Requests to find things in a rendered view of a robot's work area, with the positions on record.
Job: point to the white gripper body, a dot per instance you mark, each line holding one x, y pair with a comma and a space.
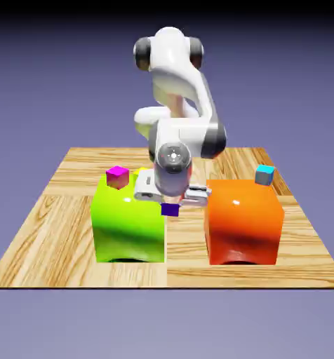
144, 186

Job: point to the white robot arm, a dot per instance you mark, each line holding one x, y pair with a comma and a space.
181, 75

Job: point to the small magenta cube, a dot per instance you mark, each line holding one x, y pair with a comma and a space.
117, 176

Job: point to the small purple cube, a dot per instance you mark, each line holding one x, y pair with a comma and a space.
169, 209

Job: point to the small cyan cube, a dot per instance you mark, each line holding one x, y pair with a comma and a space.
264, 174

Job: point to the large green box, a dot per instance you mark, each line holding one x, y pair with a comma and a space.
127, 224

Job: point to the large orange box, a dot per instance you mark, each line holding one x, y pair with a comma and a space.
242, 218

